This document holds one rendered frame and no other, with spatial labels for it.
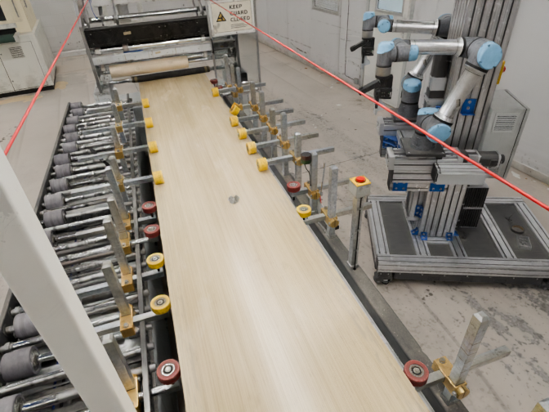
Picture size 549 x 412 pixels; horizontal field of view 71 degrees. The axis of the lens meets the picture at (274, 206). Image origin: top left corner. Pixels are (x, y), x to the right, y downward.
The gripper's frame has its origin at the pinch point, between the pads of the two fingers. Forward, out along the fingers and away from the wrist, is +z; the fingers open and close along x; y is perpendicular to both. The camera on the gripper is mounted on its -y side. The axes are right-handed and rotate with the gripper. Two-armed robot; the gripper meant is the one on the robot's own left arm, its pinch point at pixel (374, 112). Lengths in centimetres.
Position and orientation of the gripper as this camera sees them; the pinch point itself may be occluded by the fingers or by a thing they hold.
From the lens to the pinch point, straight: 217.1
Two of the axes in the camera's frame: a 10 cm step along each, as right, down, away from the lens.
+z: 0.5, 8.1, 5.8
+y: 9.9, 0.2, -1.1
